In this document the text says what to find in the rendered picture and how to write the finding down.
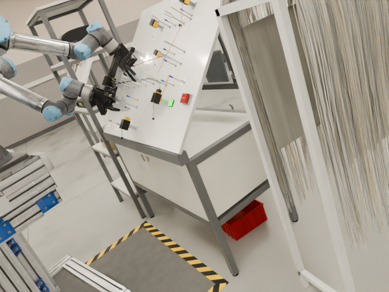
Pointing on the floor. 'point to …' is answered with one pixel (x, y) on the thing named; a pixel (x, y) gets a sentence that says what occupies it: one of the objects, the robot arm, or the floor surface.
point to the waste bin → (217, 68)
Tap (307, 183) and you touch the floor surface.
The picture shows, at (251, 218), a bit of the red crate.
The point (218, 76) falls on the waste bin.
